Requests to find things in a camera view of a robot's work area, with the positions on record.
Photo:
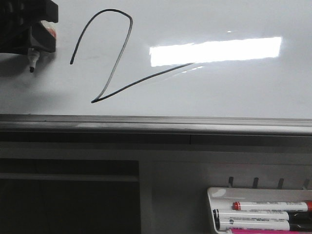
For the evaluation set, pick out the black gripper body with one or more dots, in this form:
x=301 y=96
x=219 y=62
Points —
x=21 y=26

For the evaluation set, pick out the white black-tip whiteboard marker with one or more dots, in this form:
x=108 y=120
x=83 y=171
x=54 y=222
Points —
x=33 y=56

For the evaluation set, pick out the grey metal whiteboard stand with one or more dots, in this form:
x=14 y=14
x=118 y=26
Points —
x=109 y=183

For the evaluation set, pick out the grey aluminium whiteboard ledge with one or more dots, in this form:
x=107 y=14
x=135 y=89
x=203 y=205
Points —
x=156 y=125

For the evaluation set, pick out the large white whiteboard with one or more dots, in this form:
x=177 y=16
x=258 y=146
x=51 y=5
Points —
x=185 y=58

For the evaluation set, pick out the red round magnet holder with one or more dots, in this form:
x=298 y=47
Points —
x=49 y=30

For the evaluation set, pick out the white plastic marker tray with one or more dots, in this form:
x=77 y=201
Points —
x=223 y=198

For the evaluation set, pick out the black-capped white marker upper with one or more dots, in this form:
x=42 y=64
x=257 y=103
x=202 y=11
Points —
x=262 y=215

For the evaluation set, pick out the black-capped white marker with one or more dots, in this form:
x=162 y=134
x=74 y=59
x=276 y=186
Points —
x=268 y=225
x=262 y=215

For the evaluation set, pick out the black-capped white marker lower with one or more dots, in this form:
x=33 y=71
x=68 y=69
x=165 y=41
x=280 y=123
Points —
x=268 y=225

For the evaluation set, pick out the pink marker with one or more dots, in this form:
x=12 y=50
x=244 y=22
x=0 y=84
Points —
x=242 y=231

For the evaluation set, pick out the red-capped white marker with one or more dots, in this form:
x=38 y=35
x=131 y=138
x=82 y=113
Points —
x=303 y=206

